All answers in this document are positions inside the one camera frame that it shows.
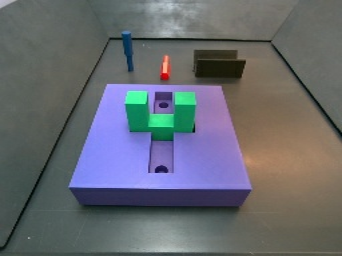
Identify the blue cylindrical peg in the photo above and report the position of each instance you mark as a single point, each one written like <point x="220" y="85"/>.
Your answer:
<point x="128" y="51"/>

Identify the green U-shaped block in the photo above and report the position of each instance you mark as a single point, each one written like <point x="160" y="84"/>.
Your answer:
<point x="160" y="124"/>

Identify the red hexagonal peg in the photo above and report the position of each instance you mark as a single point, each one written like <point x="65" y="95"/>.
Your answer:
<point x="164" y="68"/>

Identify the black angle bracket fixture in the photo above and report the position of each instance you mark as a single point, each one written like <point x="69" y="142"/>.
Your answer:
<point x="218" y="64"/>

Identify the purple base block fixture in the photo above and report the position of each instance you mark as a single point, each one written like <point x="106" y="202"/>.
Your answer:
<point x="194" y="171"/>

